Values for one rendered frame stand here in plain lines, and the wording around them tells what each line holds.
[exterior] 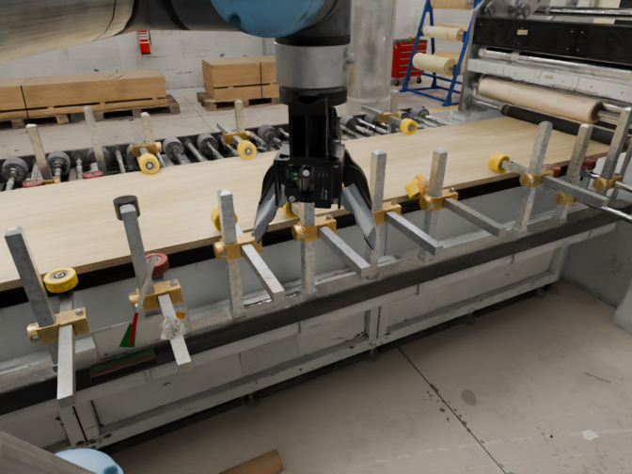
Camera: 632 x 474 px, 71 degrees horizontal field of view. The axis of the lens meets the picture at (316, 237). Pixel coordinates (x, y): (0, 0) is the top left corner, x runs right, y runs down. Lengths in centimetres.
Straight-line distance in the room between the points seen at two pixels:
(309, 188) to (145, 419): 158
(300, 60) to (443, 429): 182
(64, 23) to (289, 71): 21
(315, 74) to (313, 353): 173
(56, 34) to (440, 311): 222
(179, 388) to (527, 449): 141
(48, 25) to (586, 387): 242
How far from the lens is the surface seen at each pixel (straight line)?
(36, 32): 31
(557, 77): 290
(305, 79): 45
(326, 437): 200
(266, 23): 33
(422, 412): 213
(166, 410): 195
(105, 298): 157
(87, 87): 707
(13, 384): 146
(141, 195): 189
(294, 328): 161
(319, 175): 46
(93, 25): 35
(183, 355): 111
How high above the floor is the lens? 160
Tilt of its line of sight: 29 degrees down
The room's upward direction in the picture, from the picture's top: straight up
